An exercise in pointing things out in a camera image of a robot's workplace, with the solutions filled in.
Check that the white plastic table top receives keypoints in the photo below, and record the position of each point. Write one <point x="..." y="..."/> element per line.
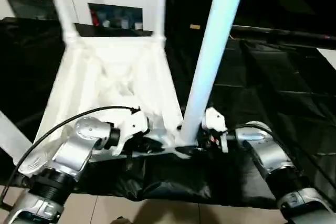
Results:
<point x="115" y="72"/>

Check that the white plastic table leg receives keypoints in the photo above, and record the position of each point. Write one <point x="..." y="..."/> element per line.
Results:
<point x="64" y="9"/>
<point x="212" y="51"/>
<point x="13" y="135"/>
<point x="160" y="3"/>

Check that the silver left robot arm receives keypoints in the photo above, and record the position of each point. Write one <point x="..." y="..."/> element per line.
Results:
<point x="79" y="145"/>

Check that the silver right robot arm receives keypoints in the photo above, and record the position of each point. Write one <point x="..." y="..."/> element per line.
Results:
<point x="268" y="150"/>

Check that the black plastic mat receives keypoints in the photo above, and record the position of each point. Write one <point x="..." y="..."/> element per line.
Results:
<point x="273" y="103"/>

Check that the small tan tag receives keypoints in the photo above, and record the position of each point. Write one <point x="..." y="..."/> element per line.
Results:
<point x="195" y="26"/>

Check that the white flat board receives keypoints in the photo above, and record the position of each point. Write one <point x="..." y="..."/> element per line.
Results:
<point x="328" y="57"/>

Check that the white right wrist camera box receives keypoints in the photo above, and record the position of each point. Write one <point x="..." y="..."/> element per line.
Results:
<point x="215" y="118"/>

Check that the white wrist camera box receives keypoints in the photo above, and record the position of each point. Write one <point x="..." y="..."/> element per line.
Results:
<point x="215" y="118"/>
<point x="134" y="127"/>

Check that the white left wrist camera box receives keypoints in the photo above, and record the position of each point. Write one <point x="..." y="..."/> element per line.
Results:
<point x="134" y="127"/>

